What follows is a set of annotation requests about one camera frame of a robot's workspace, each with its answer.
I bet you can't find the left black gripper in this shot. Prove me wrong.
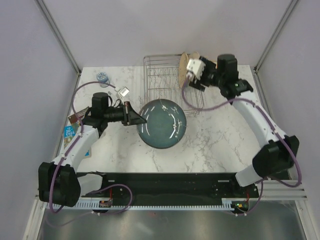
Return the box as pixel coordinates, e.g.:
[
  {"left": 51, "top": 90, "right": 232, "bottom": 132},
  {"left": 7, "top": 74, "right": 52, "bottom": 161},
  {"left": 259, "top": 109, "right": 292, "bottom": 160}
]
[{"left": 103, "top": 101, "right": 147, "bottom": 126}]

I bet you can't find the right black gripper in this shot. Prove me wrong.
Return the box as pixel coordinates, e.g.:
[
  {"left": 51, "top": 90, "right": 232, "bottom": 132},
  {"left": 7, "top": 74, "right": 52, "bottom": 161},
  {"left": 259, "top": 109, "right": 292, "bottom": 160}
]
[{"left": 189, "top": 56, "right": 225, "bottom": 93}]

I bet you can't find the blue and cream plate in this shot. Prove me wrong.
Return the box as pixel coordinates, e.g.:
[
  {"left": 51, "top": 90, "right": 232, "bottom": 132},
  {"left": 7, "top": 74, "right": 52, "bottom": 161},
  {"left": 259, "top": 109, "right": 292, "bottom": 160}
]
[{"left": 189, "top": 51, "right": 200, "bottom": 60}]

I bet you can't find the cream plate with yellow bird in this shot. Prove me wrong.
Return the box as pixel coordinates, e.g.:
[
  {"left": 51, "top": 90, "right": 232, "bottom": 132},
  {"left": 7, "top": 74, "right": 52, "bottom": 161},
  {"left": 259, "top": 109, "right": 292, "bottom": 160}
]
[{"left": 178, "top": 52, "right": 189, "bottom": 88}]

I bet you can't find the dark teal plate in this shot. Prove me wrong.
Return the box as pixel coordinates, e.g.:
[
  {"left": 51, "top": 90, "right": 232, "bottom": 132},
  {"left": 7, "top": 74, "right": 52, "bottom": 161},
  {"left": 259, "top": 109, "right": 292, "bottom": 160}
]
[{"left": 137, "top": 98, "right": 187, "bottom": 149}]

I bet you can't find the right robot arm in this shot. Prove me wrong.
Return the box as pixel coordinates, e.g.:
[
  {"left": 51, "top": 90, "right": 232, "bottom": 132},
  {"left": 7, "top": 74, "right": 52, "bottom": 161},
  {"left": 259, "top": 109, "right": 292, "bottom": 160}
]
[{"left": 183, "top": 54, "right": 302, "bottom": 197}]

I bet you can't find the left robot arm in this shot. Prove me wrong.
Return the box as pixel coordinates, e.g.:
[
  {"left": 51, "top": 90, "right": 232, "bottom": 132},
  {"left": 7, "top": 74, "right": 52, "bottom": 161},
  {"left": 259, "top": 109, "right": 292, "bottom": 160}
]
[{"left": 38, "top": 92, "right": 147, "bottom": 207}]

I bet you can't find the small blue-lidded jar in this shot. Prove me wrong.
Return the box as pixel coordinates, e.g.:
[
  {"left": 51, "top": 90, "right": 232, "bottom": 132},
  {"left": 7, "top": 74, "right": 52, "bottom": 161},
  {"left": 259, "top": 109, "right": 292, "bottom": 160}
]
[{"left": 96, "top": 71, "right": 110, "bottom": 88}]

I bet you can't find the brown and yellow book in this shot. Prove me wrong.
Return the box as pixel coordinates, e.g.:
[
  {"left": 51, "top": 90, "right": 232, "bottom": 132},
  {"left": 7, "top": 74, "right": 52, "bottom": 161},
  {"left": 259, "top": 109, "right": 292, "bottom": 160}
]
[{"left": 68, "top": 106, "right": 89, "bottom": 126}]

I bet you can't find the blue paperback book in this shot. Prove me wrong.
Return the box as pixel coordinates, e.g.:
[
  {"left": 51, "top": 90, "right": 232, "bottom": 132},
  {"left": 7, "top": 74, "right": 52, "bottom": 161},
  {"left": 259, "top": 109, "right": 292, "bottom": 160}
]
[{"left": 63, "top": 124, "right": 79, "bottom": 150}]

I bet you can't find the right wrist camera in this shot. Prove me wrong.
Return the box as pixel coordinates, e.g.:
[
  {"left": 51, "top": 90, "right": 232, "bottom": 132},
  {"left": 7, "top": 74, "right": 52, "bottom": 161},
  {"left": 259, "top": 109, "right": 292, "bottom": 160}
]
[{"left": 186, "top": 58, "right": 206, "bottom": 80}]

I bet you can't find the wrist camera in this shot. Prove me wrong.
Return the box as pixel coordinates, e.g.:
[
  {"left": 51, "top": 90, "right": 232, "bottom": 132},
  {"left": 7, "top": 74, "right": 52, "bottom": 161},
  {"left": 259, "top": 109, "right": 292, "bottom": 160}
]
[
  {"left": 186, "top": 58, "right": 206, "bottom": 80},
  {"left": 116, "top": 86, "right": 130, "bottom": 99}
]

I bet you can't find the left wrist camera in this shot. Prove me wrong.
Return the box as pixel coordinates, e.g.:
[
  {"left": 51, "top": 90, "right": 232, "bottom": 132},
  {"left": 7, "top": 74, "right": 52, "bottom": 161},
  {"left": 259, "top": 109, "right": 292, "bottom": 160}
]
[{"left": 116, "top": 86, "right": 130, "bottom": 99}]

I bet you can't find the metal wire dish rack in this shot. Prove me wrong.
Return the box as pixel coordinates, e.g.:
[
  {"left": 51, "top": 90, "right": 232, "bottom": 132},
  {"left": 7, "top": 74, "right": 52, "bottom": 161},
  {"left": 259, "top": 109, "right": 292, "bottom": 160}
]
[{"left": 143, "top": 54, "right": 200, "bottom": 116}]

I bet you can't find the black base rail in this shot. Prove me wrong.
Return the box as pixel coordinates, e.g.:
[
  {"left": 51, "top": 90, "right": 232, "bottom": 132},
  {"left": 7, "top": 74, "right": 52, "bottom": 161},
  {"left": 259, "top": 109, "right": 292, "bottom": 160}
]
[{"left": 89, "top": 172, "right": 259, "bottom": 207}]

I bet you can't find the white cable duct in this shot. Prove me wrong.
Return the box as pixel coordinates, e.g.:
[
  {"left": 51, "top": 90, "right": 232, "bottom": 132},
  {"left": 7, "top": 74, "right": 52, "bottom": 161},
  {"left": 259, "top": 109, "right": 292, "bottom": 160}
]
[{"left": 74, "top": 198, "right": 113, "bottom": 210}]

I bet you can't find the aluminium frame profile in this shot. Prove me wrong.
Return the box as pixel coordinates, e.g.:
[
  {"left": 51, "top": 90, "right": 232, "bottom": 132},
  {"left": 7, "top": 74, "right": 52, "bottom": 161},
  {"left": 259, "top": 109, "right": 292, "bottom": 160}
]
[{"left": 35, "top": 0, "right": 82, "bottom": 76}]

